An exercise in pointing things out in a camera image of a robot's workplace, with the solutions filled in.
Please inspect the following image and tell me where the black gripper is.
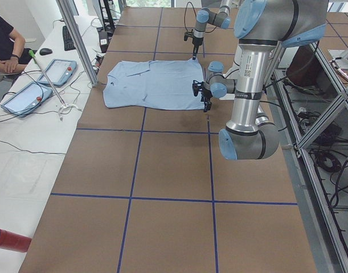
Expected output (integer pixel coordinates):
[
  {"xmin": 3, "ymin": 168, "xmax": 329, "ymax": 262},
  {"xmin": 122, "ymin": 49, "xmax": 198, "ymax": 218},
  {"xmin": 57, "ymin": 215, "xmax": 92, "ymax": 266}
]
[
  {"xmin": 192, "ymin": 80, "xmax": 212, "ymax": 113},
  {"xmin": 184, "ymin": 30, "xmax": 204, "ymax": 60}
]

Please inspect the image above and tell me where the light blue t-shirt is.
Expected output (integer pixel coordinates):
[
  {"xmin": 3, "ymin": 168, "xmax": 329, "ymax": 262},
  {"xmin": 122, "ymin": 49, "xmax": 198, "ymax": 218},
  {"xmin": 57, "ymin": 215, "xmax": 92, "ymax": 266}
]
[{"xmin": 103, "ymin": 59, "xmax": 204, "ymax": 110}]

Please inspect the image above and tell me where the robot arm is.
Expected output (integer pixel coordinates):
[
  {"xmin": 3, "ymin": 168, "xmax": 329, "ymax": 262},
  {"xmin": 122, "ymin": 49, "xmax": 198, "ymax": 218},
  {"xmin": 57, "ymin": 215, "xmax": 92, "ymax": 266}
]
[
  {"xmin": 192, "ymin": 1, "xmax": 328, "ymax": 160},
  {"xmin": 183, "ymin": 1, "xmax": 240, "ymax": 60}
]

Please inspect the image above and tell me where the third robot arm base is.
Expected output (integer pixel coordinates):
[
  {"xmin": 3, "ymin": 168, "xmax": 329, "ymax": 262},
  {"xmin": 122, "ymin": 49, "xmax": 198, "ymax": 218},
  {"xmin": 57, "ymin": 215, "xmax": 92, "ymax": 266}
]
[{"xmin": 328, "ymin": 48, "xmax": 348, "ymax": 70}]

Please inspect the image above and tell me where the orange terminal block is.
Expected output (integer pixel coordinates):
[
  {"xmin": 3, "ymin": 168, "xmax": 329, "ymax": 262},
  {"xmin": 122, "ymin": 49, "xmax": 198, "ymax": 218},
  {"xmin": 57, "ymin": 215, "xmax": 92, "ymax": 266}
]
[{"xmin": 95, "ymin": 54, "xmax": 104, "ymax": 68}]

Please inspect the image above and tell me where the black keyboard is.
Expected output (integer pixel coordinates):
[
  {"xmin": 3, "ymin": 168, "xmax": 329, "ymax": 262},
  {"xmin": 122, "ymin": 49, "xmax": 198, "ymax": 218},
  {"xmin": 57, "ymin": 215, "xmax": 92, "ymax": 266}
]
[{"xmin": 62, "ymin": 26, "xmax": 75, "ymax": 51}]

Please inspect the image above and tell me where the upper teach pendant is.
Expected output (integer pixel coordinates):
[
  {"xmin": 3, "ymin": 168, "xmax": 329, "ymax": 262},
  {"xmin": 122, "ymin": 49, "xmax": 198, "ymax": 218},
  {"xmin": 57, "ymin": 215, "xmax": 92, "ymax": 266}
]
[{"xmin": 44, "ymin": 59, "xmax": 77, "ymax": 88}]

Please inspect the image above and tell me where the teach pendant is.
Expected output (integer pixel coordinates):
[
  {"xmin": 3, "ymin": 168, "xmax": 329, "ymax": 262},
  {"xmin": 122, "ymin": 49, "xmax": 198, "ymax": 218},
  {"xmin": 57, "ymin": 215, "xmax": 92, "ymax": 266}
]
[
  {"xmin": 1, "ymin": 82, "xmax": 52, "ymax": 117},
  {"xmin": 44, "ymin": 59, "xmax": 77, "ymax": 88}
]

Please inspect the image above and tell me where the metal reacher grabber tool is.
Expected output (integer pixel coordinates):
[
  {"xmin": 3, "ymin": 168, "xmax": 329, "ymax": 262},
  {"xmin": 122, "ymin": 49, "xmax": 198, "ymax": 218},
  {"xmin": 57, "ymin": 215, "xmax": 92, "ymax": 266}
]
[{"xmin": 28, "ymin": 50, "xmax": 82, "ymax": 121}]

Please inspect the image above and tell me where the black computer mouse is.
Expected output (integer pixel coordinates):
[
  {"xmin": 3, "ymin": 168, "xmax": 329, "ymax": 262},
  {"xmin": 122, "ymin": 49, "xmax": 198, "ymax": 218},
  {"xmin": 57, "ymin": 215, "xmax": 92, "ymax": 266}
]
[{"xmin": 39, "ymin": 48, "xmax": 53, "ymax": 56}]

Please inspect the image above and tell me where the lower teach pendant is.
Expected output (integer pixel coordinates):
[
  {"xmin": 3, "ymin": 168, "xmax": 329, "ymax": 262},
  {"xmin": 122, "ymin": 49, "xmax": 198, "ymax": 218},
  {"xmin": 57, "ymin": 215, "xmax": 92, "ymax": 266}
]
[{"xmin": 1, "ymin": 82, "xmax": 52, "ymax": 117}]

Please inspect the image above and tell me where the seated person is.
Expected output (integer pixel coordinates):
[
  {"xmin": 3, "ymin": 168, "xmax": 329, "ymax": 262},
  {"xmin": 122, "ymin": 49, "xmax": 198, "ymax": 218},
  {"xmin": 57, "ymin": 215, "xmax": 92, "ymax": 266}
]
[{"xmin": 0, "ymin": 16, "xmax": 31, "ymax": 74}]

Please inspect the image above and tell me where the red cylinder bottle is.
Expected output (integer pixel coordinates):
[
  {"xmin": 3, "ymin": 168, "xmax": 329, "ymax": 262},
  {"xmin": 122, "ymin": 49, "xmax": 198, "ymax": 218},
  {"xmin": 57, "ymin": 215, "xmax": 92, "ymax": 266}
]
[{"xmin": 0, "ymin": 229, "xmax": 32, "ymax": 253}]

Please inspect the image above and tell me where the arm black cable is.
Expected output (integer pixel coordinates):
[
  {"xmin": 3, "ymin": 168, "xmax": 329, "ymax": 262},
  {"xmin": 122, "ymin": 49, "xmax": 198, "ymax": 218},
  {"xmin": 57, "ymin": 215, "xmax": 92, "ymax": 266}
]
[{"xmin": 183, "ymin": 1, "xmax": 217, "ymax": 34}]

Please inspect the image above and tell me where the aluminium frame rack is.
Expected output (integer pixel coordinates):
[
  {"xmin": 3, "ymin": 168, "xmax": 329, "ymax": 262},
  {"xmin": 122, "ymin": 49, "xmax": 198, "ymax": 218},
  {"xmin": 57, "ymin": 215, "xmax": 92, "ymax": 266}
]
[{"xmin": 268, "ymin": 37, "xmax": 348, "ymax": 272}]

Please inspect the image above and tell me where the aluminium frame post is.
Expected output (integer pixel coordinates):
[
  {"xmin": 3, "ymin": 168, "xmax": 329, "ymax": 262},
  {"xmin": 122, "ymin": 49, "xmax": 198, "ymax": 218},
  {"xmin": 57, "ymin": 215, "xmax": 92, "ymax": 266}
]
[{"xmin": 56, "ymin": 0, "xmax": 98, "ymax": 87}]

